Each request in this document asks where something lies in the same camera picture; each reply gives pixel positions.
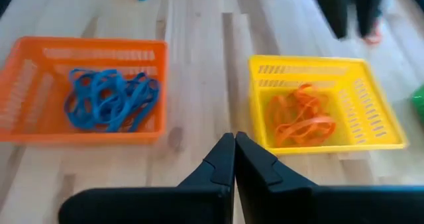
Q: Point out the green plastic basket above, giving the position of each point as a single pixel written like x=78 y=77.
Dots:
x=419 y=101

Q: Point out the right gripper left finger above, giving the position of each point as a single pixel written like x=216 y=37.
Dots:
x=165 y=207

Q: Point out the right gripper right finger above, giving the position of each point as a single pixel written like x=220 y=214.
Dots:
x=314 y=207

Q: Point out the yellow plastic basket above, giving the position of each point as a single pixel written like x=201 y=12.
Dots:
x=314 y=150

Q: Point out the orange plastic basket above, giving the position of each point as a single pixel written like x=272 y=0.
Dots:
x=99 y=138

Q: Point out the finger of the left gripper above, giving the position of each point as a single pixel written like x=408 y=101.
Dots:
x=334 y=8
x=369 y=5

